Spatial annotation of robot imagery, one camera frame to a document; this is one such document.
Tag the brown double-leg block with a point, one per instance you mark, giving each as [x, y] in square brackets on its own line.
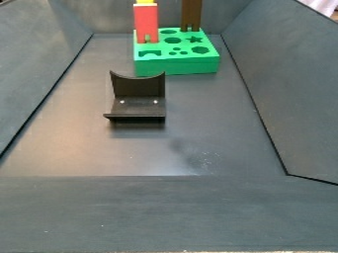
[190, 15]

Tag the black L-shaped fixture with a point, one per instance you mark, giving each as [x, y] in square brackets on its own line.
[140, 97]

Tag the yellow rectangular block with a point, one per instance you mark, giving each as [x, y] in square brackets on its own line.
[145, 1]

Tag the red arch block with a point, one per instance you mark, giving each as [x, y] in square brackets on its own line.
[148, 22]

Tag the green shape-sorter base block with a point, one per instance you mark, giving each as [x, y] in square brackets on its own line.
[181, 53]

